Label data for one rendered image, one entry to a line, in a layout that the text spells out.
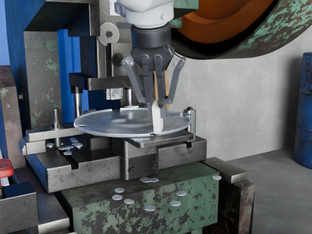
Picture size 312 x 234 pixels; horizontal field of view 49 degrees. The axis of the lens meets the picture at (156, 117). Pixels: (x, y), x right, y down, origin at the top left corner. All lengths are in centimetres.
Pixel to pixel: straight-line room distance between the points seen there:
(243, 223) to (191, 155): 22
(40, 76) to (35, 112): 11
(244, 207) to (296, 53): 248
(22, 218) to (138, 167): 30
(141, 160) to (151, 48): 32
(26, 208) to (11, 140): 47
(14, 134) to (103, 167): 40
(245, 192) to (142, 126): 32
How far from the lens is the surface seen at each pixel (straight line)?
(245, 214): 95
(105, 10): 86
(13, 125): 115
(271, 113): 316
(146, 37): 62
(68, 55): 206
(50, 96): 110
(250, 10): 99
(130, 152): 82
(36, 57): 108
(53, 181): 81
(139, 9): 49
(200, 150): 98
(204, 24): 114
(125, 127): 80
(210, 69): 262
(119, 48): 84
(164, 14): 61
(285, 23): 96
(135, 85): 70
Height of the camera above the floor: 98
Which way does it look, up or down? 13 degrees down
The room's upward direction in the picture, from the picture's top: straight up
